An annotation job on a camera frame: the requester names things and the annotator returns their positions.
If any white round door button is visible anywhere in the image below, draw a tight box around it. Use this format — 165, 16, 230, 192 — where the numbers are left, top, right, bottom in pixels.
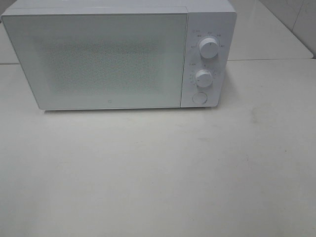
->
192, 92, 207, 105

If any white microwave oven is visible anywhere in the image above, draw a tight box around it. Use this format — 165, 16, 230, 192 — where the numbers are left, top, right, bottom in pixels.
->
1, 0, 237, 110

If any white timer knob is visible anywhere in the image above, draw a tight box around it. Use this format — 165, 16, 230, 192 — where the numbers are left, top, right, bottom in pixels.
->
195, 70, 214, 88

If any white microwave door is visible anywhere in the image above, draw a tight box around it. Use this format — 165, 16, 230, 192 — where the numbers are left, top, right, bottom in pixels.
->
3, 14, 187, 110

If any white power knob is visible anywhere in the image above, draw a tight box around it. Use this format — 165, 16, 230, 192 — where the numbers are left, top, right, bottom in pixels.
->
198, 36, 220, 59

